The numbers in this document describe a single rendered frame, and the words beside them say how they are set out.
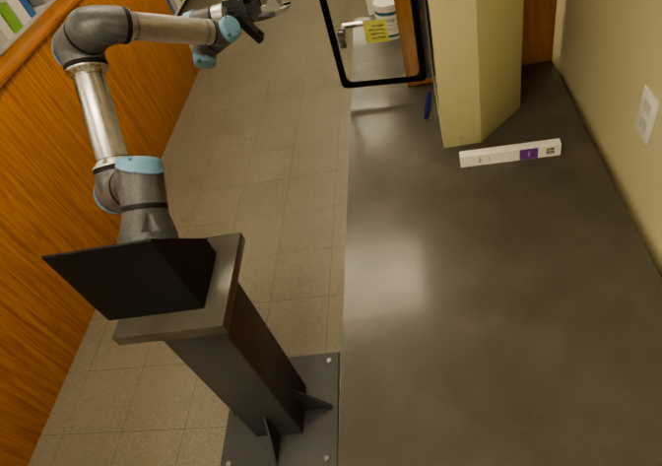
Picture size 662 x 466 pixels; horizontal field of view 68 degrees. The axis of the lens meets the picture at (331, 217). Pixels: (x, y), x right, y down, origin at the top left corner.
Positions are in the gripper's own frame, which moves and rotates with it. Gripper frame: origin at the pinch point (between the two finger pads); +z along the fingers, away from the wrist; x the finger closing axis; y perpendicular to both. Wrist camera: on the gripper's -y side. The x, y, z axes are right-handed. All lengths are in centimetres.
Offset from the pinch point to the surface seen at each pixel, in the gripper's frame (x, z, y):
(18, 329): -50, -152, -92
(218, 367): -89, -36, -69
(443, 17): -39, 46, 5
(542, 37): -2, 79, -28
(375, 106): -10.7, 22.3, -36.7
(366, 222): -65, 19, -36
